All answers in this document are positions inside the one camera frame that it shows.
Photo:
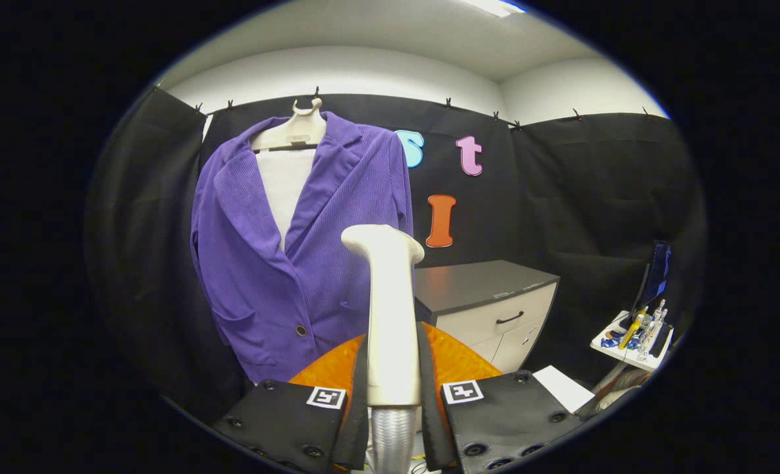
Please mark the dark computer monitor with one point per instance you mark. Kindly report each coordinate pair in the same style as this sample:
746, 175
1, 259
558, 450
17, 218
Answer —
656, 276

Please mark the white ironing form board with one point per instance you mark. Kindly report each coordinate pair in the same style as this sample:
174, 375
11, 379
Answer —
284, 191

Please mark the white paper sheet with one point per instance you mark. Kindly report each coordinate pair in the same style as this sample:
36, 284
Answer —
564, 388

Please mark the grey cabinet with drawers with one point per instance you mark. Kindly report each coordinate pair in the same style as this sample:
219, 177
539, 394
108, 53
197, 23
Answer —
475, 283

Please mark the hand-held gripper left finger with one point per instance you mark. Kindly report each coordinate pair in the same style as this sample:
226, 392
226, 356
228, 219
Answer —
358, 428

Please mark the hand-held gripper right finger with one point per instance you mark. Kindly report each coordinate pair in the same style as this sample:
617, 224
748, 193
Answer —
429, 421

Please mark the white tray of tools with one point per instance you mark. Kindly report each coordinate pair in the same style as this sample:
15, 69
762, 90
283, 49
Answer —
626, 352

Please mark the ceiling light panel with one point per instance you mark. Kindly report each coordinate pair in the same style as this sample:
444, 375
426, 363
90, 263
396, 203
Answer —
495, 6

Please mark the black backdrop cloth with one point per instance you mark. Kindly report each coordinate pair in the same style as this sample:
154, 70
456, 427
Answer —
580, 197

